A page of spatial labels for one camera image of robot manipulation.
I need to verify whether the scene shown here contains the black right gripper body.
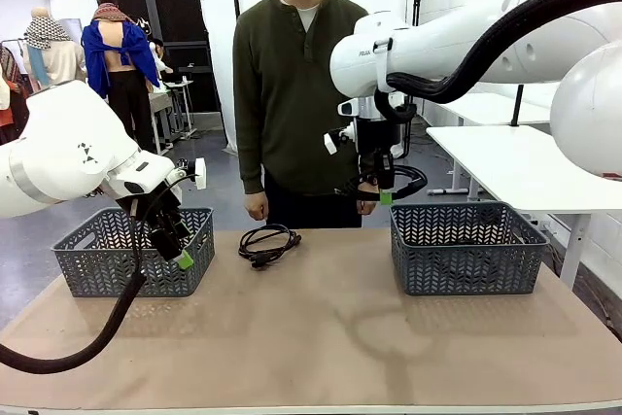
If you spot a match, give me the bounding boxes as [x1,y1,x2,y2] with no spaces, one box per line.
[357,116,405,160]

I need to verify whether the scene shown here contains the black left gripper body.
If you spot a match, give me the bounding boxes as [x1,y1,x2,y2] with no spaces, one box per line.
[126,185,185,243]

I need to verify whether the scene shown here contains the person's right forearm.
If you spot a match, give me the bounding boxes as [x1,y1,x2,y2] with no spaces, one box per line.
[232,108,268,194]

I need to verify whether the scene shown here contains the person's left hand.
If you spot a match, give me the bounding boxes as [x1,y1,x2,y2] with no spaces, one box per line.
[356,185,381,216]

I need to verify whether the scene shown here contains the person's right hand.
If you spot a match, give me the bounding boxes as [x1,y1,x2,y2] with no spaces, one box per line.
[244,190,270,223]

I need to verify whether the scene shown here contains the grey perforated plastic basket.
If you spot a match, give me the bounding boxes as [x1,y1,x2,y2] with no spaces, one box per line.
[389,200,551,296]
[52,207,216,299]

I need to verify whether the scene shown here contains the person in olive henley sweater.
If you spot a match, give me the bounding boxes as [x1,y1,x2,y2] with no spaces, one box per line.
[232,0,385,230]

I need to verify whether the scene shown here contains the large white table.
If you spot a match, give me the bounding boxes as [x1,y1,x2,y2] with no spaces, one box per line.
[426,124,622,291]

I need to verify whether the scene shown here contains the grey background desk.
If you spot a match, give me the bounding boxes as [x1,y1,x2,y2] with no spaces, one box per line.
[148,75,198,145]

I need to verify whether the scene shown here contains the black tripod pole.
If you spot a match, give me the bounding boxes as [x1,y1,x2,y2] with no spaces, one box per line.
[509,84,527,128]

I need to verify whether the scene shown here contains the background person white shirt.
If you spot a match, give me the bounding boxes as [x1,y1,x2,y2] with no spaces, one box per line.
[137,17,175,91]

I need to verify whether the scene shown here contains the mannequin with blue cardigan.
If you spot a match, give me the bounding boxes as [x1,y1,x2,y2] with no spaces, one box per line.
[80,0,162,156]

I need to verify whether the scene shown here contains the white photo backdrop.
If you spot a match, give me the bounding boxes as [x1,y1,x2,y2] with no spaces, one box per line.
[191,0,420,156]

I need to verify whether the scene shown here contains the hanging red patterned garments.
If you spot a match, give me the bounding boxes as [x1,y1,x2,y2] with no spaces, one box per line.
[0,41,31,145]

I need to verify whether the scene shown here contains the mannequin with patterned scarf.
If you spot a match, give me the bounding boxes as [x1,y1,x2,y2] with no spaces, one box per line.
[21,6,89,91]

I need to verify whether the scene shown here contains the black double door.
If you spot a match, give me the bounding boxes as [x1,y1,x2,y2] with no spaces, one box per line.
[98,0,223,116]

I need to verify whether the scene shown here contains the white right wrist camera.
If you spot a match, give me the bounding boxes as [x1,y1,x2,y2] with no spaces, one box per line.
[323,124,359,156]

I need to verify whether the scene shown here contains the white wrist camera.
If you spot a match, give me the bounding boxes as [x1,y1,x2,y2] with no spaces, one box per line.
[177,156,208,190]
[323,124,359,156]

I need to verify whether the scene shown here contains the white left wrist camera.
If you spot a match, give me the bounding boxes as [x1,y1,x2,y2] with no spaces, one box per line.
[177,156,208,190]

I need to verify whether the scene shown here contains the black sleeved left arm hose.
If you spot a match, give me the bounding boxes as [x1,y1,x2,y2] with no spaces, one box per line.
[0,176,195,375]

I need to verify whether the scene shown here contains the black sleeved arm hose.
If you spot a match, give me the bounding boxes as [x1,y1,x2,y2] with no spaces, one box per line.
[0,176,195,375]
[372,0,622,123]

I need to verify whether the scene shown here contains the black sleeved right arm hose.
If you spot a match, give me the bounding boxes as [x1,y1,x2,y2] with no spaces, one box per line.
[372,0,622,123]

